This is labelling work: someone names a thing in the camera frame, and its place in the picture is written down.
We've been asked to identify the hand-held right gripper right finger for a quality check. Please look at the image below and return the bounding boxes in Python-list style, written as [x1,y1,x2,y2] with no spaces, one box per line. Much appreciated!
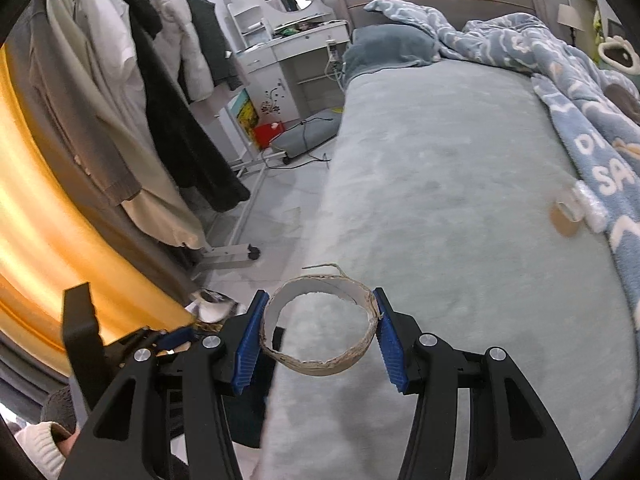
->
[372,287,581,480]

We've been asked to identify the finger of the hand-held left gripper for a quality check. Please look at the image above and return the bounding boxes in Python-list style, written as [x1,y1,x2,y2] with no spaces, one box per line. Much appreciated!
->
[155,327,197,356]

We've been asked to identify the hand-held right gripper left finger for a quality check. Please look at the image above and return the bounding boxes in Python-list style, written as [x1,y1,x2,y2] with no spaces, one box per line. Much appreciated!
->
[59,289,271,480]

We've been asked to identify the silver wrapper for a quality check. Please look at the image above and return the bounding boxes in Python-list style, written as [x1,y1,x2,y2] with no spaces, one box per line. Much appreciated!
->
[191,287,238,323]

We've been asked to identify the cardboard ring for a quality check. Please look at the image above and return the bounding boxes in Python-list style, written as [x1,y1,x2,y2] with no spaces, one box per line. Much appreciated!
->
[259,262,383,378]

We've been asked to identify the person's left forearm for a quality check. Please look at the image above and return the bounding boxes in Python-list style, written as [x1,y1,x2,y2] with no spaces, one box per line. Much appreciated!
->
[15,420,83,480]

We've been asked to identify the dark fuzzy cloth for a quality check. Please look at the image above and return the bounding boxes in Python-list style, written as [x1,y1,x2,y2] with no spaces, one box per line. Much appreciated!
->
[40,385,78,428]

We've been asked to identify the light grey curtain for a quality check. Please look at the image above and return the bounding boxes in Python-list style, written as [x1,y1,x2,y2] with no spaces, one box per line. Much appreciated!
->
[0,330,68,423]

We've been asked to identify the white clothes rack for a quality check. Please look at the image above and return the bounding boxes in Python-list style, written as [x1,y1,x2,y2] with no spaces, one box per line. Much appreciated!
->
[192,105,291,273]

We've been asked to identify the orange curtain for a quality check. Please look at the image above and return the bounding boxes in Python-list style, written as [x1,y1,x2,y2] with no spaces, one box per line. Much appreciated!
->
[0,42,201,378]

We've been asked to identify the cream hanging garment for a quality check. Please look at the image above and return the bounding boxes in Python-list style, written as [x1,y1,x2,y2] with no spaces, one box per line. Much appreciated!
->
[47,0,208,251]

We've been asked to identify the bed with fuzzy sheet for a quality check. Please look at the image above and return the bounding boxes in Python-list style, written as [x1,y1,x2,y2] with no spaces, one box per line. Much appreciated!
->
[252,57,638,480]

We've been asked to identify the black fuzzy coat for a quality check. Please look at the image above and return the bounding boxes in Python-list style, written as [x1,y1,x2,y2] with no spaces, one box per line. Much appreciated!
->
[95,0,251,213]

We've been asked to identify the red box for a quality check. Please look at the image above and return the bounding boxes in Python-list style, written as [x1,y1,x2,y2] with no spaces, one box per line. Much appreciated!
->
[252,122,286,151]

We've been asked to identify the grey floor cushion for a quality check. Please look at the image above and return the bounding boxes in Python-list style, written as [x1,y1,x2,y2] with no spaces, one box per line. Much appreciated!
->
[276,116,343,161]

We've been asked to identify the colourful picture board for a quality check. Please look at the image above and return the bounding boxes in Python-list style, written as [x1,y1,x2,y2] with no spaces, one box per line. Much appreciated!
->
[234,89,260,142]

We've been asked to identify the grey knit cardigan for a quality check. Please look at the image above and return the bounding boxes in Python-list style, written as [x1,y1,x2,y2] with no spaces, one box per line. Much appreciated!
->
[10,0,144,207]

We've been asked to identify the clear plastic roll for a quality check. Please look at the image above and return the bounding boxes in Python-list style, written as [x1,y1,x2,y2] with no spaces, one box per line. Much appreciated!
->
[556,180,608,233]

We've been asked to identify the white vanity dresser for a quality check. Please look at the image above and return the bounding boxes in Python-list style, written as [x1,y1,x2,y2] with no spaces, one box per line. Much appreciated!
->
[227,0,351,126]

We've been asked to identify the white puffer jacket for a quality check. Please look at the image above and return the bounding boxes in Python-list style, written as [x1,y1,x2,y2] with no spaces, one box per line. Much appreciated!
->
[135,0,211,103]

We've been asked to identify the blue printed blanket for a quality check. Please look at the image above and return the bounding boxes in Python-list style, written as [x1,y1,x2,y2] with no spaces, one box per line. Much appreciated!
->
[364,0,640,333]

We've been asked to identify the white power strip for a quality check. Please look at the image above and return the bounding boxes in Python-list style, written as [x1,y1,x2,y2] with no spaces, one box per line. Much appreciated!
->
[325,39,342,78]

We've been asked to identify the white shirt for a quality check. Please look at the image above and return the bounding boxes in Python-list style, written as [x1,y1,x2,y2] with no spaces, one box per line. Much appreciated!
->
[80,0,151,106]

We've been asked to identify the blue-grey pillow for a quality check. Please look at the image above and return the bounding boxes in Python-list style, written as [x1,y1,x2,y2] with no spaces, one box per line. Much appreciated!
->
[342,25,441,81]

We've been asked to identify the dark grey vest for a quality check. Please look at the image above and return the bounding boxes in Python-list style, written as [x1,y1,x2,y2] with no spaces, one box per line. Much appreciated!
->
[162,0,241,92]

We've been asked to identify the white shade lamp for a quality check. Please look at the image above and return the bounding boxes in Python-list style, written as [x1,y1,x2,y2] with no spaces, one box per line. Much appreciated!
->
[556,4,582,43]

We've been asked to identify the black cable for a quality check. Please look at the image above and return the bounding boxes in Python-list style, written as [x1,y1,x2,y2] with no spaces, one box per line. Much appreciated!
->
[287,115,336,167]

